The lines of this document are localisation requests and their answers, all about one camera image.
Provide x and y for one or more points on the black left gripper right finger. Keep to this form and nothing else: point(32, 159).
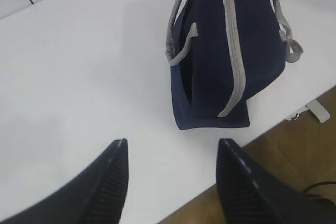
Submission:
point(250, 194)

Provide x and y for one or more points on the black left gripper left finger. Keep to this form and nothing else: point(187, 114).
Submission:
point(96, 195)

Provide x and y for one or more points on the navy blue insulated lunch bag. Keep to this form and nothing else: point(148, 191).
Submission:
point(221, 53)

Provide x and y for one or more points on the white table leg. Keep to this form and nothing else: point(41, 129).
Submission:
point(318, 111)

